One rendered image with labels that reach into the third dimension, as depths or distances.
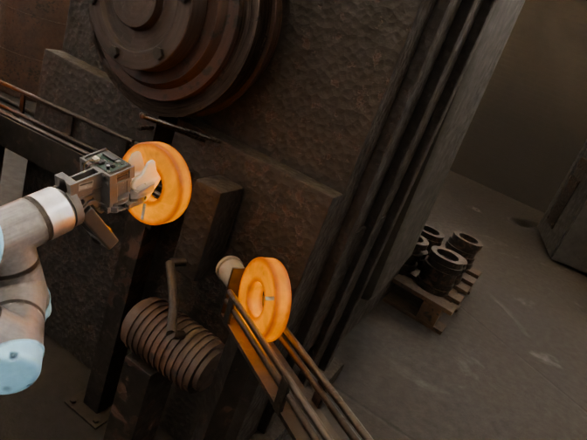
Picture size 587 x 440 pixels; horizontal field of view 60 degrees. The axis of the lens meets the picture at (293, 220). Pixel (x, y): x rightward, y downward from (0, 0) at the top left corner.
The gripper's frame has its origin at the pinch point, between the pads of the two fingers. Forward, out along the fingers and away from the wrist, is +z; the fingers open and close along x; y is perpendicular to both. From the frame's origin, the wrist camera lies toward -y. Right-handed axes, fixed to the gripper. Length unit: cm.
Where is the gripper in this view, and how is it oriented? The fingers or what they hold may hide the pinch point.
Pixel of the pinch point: (155, 174)
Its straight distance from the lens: 99.4
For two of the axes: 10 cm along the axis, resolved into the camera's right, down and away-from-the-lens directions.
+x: -8.1, -4.8, 3.3
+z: 5.4, -4.1, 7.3
